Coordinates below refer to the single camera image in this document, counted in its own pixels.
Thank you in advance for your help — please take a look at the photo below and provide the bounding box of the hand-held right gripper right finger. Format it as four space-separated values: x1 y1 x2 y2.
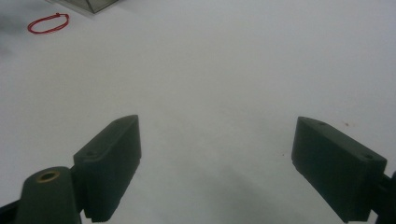
290 116 389 224

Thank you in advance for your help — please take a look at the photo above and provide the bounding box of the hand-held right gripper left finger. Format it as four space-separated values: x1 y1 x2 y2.
73 114 142 223

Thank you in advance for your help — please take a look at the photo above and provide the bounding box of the clear grey box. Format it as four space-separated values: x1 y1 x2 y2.
47 0 120 15

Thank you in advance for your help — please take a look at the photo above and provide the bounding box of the red string bracelet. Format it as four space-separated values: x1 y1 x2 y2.
27 12 70 35

